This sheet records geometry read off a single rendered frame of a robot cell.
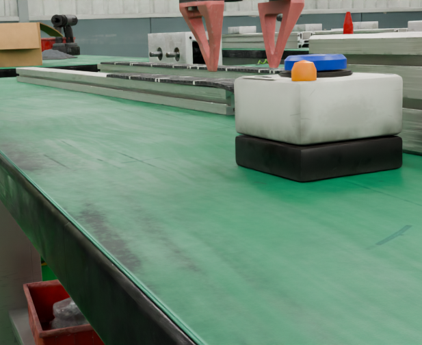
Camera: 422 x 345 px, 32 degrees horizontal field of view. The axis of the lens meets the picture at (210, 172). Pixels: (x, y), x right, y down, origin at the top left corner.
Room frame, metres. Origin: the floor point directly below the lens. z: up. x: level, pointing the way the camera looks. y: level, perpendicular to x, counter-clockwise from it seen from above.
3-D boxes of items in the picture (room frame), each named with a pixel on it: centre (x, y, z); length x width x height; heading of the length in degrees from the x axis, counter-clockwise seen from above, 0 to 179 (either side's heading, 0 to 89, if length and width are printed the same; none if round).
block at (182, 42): (1.67, 0.04, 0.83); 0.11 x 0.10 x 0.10; 119
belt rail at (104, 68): (1.34, 0.02, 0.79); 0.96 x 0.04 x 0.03; 28
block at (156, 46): (1.78, 0.08, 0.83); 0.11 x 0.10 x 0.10; 121
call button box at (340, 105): (0.49, -0.08, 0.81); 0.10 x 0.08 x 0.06; 118
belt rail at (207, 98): (1.25, 0.18, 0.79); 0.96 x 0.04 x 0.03; 28
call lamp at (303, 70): (0.45, -0.06, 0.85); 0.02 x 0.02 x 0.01
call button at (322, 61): (0.49, -0.07, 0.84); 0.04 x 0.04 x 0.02
